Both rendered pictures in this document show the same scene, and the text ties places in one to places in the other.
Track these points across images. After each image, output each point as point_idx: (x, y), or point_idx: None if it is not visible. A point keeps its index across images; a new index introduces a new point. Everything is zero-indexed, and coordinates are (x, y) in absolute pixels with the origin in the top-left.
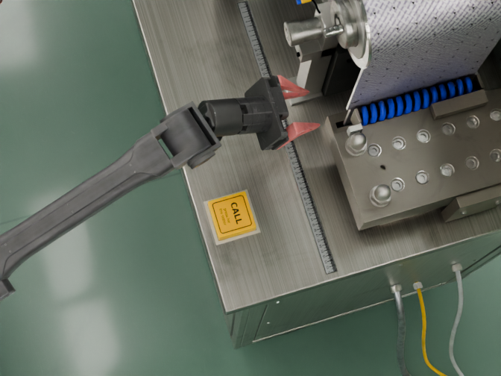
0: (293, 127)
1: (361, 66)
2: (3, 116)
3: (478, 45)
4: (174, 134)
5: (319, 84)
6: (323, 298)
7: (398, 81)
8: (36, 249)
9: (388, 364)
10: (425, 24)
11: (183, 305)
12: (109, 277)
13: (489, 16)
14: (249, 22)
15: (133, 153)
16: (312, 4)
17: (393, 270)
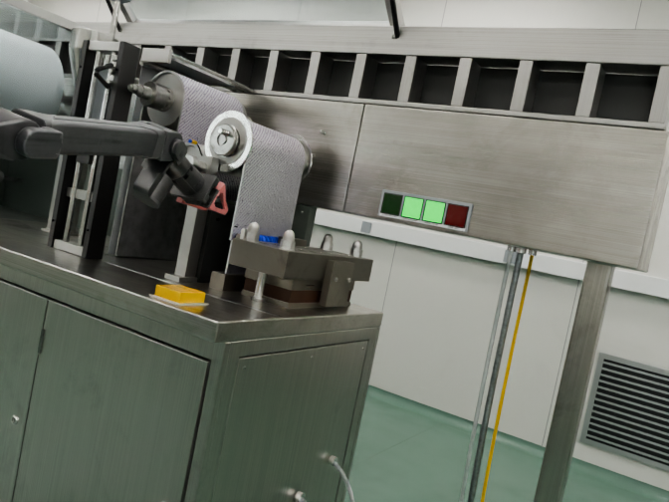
0: (219, 183)
1: (246, 154)
2: None
3: (291, 190)
4: (157, 125)
5: (196, 260)
6: (260, 446)
7: (257, 211)
8: (78, 127)
9: None
10: (270, 135)
11: None
12: None
13: (295, 150)
14: (118, 265)
15: (132, 122)
16: (157, 267)
17: (306, 380)
